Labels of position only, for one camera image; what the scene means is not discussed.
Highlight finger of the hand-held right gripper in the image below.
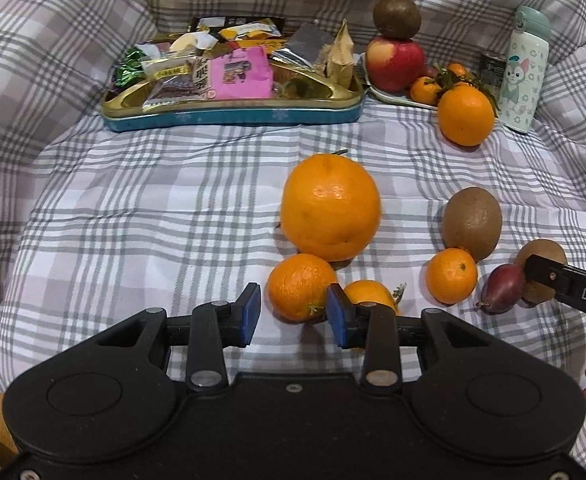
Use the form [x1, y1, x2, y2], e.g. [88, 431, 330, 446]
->
[524, 254, 586, 327]

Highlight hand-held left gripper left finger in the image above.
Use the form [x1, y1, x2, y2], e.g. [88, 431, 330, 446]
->
[96, 282, 263, 394]

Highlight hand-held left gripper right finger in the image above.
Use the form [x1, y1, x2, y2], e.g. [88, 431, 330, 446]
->
[325, 283, 494, 396]

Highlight brown kiwi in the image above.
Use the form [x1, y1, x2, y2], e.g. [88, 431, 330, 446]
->
[515, 239, 568, 307]
[442, 186, 503, 263]

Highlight purple passion fruit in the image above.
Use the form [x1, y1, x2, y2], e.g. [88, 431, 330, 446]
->
[475, 263, 528, 315]

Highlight large orange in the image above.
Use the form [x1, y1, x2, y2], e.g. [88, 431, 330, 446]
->
[279, 152, 382, 263]

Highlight mandarin with leaf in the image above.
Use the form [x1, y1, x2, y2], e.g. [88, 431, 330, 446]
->
[342, 280, 406, 317]
[266, 253, 340, 324]

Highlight grey plaid blanket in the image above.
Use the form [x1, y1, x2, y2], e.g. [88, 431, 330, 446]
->
[0, 0, 586, 466]

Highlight gold and teal tin tray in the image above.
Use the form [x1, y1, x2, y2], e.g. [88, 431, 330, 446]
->
[99, 30, 367, 134]

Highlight medium orange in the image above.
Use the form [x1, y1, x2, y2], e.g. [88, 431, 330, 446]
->
[438, 85, 496, 148]

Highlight white cartoon water bottle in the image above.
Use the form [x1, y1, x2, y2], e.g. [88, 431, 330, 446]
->
[498, 6, 552, 134]

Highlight pale green plate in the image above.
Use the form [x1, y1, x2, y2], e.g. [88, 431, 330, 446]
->
[360, 52, 474, 111]

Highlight dark drink can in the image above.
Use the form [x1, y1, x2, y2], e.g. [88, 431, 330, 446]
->
[479, 51, 512, 102]

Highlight white packet with black print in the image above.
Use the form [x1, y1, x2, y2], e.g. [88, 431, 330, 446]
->
[193, 55, 212, 102]

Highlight pink snack packet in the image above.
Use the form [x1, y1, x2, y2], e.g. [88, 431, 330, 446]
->
[207, 45, 275, 101]

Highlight clear cake packet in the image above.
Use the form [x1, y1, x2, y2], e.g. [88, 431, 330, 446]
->
[140, 57, 209, 111]

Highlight red apple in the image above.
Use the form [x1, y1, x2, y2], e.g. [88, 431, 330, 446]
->
[364, 36, 427, 94]

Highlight brown paper snack packet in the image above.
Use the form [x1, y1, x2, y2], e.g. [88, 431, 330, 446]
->
[322, 19, 357, 89]

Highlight silver foil snack packet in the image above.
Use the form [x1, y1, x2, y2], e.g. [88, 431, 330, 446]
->
[270, 22, 337, 74]

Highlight green candy wrapper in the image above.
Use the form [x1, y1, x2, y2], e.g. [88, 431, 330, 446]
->
[112, 46, 147, 92]

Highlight white crumpled wrapper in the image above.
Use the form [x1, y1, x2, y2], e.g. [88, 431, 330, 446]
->
[170, 30, 217, 54]

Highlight yellow and white pastry packet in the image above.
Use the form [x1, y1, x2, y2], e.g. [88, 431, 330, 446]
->
[218, 19, 282, 42]

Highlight black snack box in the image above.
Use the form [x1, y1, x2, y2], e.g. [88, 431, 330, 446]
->
[189, 15, 287, 37]

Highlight round dark brown fruit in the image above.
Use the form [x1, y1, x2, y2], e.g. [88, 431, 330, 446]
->
[373, 0, 422, 41]

